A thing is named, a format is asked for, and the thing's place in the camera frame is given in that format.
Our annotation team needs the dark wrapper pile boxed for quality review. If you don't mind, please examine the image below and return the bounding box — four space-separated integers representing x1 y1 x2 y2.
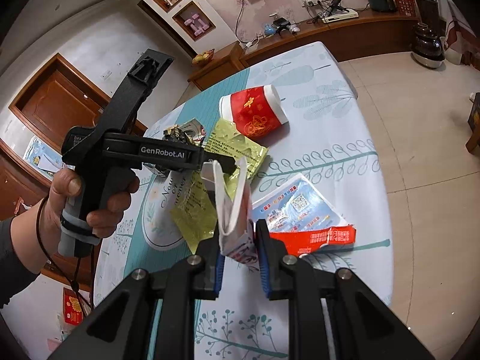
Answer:
163 119 206 146

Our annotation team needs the green yellow pouch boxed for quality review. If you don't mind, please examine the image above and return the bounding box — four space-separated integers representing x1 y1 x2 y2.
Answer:
170 119 268 264

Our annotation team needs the red white paper cup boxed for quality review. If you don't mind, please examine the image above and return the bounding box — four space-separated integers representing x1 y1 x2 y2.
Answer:
219 85 288 141

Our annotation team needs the white red torn box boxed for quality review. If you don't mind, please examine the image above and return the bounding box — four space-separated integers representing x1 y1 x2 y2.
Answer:
200 157 356 265

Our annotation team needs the person left hand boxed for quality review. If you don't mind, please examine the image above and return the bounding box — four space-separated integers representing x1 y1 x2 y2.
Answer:
36 168 139 258

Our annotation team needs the brown wooden door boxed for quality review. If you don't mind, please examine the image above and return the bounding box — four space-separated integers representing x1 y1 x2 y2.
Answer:
7 53 148 155

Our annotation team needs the fruit bowl on cabinet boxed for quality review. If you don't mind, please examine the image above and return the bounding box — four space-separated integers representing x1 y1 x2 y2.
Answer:
192 49 215 68

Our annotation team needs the leaf pattern teal tablecloth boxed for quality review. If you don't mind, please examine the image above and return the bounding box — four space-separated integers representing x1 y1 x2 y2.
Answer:
94 42 393 359

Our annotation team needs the wooden tv cabinet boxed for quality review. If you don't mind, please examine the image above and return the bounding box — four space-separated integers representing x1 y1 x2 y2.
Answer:
188 10 418 91

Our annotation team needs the white flat set-top box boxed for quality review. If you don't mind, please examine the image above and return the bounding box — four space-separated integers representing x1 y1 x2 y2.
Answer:
321 8 359 24

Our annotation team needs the black rice cooker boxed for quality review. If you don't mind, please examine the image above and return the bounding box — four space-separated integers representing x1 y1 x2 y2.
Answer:
412 23 445 69

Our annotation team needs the red plastic basket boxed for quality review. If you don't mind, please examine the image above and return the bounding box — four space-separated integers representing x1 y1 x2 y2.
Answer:
394 0 416 17

